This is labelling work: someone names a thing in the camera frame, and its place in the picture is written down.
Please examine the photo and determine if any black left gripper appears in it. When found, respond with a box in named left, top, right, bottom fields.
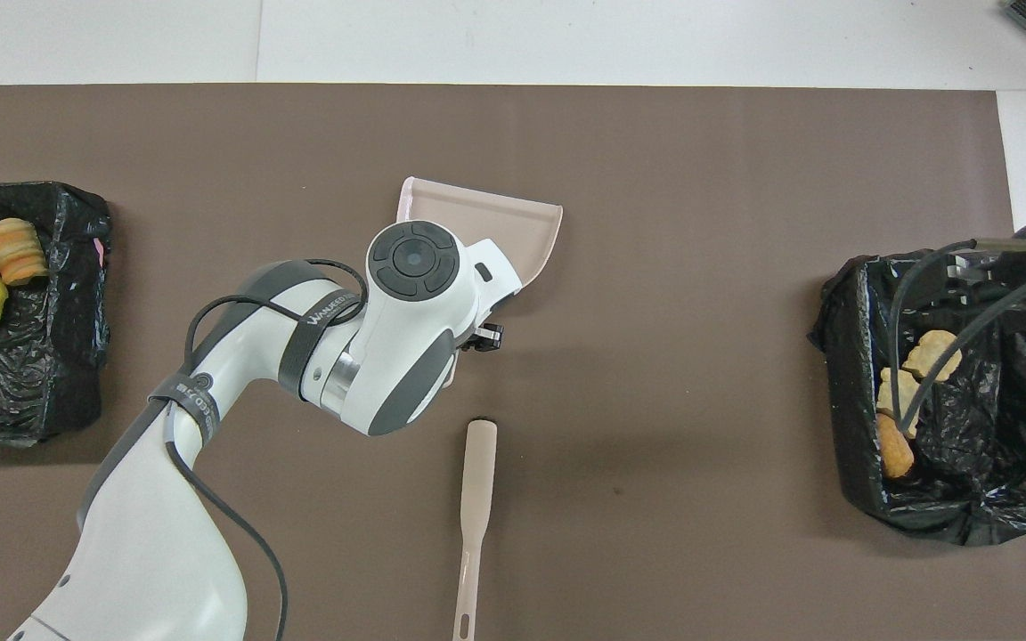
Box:
left=458, top=323, right=504, bottom=353

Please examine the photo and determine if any pale bread piece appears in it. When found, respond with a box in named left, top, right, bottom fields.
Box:
left=0, top=218, right=50, bottom=287
left=875, top=368, right=924, bottom=439
left=902, top=330, right=963, bottom=382

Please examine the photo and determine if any beige plastic dustpan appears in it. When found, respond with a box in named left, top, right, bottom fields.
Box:
left=396, top=176, right=565, bottom=389

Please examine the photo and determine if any beige hand brush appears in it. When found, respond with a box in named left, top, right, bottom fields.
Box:
left=452, top=420, right=499, bottom=641

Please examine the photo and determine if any brown oval bread roll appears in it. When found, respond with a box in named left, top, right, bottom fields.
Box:
left=875, top=413, right=916, bottom=480

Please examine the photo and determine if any black bag-lined open bin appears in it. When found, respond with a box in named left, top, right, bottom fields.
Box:
left=807, top=249, right=1026, bottom=546

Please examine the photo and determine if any black bag-covered closed bin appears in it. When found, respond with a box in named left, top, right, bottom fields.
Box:
left=0, top=182, right=113, bottom=448

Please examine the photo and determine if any brown table mat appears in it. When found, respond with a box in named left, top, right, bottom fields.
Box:
left=0, top=85, right=1026, bottom=641

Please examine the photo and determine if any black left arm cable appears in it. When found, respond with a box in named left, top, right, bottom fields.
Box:
left=162, top=259, right=370, bottom=641

